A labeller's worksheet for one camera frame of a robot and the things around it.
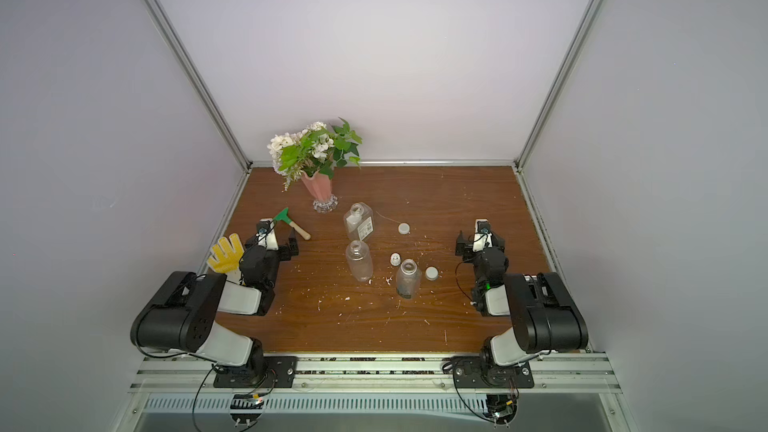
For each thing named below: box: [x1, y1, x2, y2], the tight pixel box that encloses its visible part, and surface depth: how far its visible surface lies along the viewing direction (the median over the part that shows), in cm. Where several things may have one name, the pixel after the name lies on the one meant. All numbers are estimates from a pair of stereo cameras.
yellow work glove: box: [207, 233, 244, 274], surface depth 97 cm
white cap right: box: [425, 266, 439, 281], surface depth 91 cm
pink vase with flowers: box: [268, 117, 363, 213], surface depth 89 cm
